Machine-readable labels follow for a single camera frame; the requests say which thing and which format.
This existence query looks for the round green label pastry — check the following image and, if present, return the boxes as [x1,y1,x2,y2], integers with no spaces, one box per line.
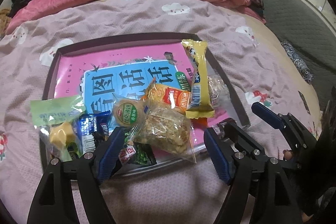
[112,93,148,128]

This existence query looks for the grey padded headboard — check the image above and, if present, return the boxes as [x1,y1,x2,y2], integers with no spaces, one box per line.
[262,0,335,109]

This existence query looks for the person hand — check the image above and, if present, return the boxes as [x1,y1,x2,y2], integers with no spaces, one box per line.
[283,149,294,161]

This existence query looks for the yellow long snack bar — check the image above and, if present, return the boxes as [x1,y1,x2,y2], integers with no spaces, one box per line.
[182,40,215,119]

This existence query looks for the green label pastry bag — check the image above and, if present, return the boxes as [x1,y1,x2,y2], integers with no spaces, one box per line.
[30,95,86,161]

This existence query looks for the dark shallow cardboard box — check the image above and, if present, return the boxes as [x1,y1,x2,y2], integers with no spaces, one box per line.
[42,33,251,176]

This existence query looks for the clear bag crispy cake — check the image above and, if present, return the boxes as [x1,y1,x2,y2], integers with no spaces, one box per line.
[130,101,197,163]

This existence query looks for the dark colourful clothes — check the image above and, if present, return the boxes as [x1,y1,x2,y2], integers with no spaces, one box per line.
[249,0,265,19]

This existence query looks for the black green pea snack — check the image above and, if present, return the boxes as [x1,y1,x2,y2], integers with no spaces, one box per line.
[118,142,157,166]

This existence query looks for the small dark candy packet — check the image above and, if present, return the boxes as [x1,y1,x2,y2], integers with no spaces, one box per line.
[212,118,236,136]

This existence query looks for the clear nut cake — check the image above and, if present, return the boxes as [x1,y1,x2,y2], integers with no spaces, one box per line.
[208,75,230,110]

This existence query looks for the orange bread packet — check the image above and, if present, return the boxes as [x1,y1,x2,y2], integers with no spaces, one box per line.
[141,79,191,114]

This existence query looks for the pink patterned bed sheet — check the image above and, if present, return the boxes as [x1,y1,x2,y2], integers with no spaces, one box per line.
[1,0,320,223]

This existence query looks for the blue foil snack packet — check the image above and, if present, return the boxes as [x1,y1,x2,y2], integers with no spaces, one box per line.
[75,111,111,154]

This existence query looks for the brown knitted fabric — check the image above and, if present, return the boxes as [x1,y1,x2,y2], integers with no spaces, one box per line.
[0,9,11,39]

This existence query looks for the pink and blue book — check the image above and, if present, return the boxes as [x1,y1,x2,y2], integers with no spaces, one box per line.
[54,40,230,161]

